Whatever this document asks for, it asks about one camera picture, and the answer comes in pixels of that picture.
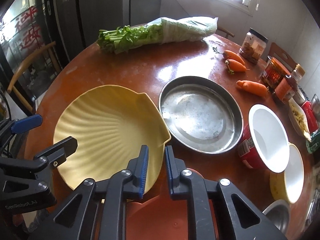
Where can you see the red bowl white inside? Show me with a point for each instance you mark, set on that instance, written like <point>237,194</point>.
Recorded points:
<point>264,143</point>

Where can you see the small steel bowl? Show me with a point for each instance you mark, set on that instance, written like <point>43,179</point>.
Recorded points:
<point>278,213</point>

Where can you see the yellow bowl white inside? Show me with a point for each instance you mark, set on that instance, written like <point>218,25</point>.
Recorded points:
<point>288,185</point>

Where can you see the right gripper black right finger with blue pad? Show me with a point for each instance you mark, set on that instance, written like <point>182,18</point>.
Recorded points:
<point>216,209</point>

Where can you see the wooden chair right back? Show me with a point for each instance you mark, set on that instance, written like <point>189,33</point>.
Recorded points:
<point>280,54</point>

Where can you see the orange label sauce bottle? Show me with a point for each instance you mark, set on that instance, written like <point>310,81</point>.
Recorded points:
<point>286,89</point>

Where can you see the round steel pan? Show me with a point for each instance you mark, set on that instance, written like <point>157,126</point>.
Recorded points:
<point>201,114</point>

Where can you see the yellow shell-shaped plate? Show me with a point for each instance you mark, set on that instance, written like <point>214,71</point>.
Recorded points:
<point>110,124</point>

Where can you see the glass door red characters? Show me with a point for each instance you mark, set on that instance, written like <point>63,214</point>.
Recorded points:
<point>29,60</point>

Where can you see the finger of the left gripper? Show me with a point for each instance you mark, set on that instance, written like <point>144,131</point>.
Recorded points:
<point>10,128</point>
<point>51,158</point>

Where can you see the red packet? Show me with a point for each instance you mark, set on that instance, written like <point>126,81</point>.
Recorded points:
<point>312,122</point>

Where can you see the red chili sauce jar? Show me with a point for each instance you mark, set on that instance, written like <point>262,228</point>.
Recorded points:
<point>274,72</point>

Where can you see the green packet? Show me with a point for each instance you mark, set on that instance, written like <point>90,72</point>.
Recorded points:
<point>313,145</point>

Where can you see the near carrot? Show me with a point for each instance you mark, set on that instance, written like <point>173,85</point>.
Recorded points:
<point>253,87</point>

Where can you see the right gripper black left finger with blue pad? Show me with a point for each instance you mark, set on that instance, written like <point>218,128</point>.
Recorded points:
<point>97,206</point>

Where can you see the white dish with food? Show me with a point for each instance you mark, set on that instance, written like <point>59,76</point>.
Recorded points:
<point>298,120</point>

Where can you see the clear jar black lid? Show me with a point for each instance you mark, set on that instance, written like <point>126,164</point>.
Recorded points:
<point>253,46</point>

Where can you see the small spice jar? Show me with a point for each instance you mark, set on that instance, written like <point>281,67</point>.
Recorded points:
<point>298,73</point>

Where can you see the middle carrot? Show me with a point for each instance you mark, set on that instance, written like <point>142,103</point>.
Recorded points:
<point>235,66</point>

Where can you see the dark refrigerator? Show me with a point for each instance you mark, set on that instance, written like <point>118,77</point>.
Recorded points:
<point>74,24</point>

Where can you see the carrot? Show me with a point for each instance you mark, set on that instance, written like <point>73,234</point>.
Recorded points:
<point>229,55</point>
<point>235,66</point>
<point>253,87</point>

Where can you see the orange heart-shaped plate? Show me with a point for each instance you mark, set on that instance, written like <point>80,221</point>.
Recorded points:
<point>159,217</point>

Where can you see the bagged green celery bunch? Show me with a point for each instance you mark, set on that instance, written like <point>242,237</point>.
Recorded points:
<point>159,31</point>

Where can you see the far carrot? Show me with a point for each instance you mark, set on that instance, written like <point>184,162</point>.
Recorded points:
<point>229,55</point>

